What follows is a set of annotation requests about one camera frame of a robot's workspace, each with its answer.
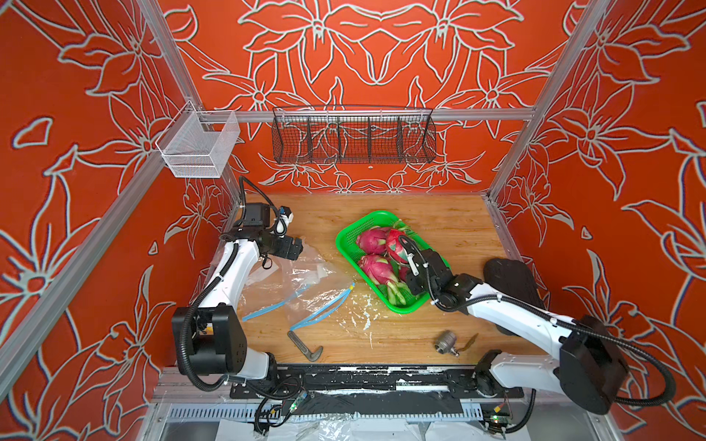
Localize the pink dragon fruit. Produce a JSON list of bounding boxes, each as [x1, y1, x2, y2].
[[356, 227, 390, 255], [359, 255, 407, 306]]

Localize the clear zip-top bag blue seal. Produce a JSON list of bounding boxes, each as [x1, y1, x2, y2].
[[237, 247, 318, 327]]

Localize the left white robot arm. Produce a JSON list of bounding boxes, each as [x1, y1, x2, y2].
[[171, 229, 303, 391]]

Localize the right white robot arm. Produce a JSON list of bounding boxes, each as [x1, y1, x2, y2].
[[407, 249, 676, 415]]

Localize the green plastic basket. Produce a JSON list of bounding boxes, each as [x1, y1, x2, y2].
[[336, 211, 450, 314]]

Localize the metal pipe fitting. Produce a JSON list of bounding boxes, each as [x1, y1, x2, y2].
[[434, 331, 460, 358]]

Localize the black oval tray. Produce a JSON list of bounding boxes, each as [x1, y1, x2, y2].
[[483, 257, 546, 311]]

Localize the grey L-shaped metal tool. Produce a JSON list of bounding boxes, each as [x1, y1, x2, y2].
[[287, 330, 324, 363]]

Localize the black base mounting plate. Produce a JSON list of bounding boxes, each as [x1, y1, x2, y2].
[[230, 365, 525, 401]]

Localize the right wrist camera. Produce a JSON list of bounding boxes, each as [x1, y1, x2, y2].
[[402, 241, 424, 277]]

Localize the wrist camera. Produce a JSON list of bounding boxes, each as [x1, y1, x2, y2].
[[402, 241, 424, 277], [272, 206, 293, 237]]

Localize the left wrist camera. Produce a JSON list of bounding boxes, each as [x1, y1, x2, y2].
[[272, 206, 293, 237]]

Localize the black wire basket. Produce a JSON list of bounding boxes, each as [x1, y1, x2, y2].
[[271, 105, 438, 165]]

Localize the white wire basket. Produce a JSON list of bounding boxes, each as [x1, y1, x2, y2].
[[156, 100, 241, 178]]

